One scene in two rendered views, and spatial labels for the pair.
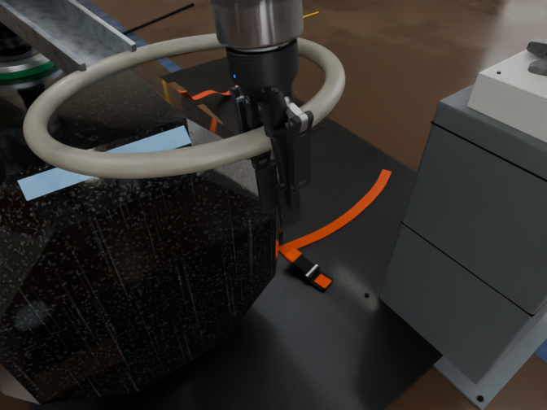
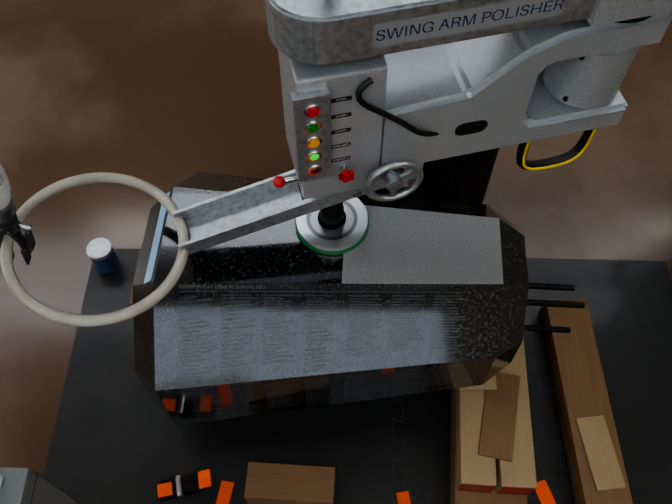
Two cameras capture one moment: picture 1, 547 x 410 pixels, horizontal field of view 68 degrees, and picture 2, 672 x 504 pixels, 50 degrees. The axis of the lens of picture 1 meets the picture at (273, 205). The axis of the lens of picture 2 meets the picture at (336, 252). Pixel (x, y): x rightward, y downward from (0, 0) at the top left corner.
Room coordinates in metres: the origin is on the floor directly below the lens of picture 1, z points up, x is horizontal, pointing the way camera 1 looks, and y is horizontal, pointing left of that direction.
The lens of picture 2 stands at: (1.74, -0.27, 2.62)
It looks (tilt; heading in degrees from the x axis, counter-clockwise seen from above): 59 degrees down; 128
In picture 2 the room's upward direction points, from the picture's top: straight up
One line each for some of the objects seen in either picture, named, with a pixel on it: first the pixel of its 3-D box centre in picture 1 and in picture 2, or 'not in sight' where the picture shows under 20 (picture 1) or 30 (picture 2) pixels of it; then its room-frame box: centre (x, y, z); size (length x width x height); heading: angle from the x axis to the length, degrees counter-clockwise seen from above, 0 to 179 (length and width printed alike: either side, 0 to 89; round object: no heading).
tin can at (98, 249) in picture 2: not in sight; (103, 256); (0.06, 0.32, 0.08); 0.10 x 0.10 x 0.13
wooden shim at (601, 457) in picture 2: not in sight; (599, 452); (2.04, 0.83, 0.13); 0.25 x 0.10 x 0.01; 135
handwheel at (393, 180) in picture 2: not in sight; (389, 170); (1.18, 0.67, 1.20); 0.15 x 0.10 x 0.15; 52
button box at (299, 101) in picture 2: not in sight; (312, 137); (1.05, 0.52, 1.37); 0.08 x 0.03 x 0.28; 52
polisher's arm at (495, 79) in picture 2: not in sight; (487, 89); (1.26, 0.95, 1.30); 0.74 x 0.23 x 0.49; 52
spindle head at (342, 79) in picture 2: not in sight; (363, 103); (1.06, 0.71, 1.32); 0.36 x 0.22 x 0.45; 52
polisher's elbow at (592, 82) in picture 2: not in sight; (590, 55); (1.42, 1.16, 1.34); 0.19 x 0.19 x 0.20
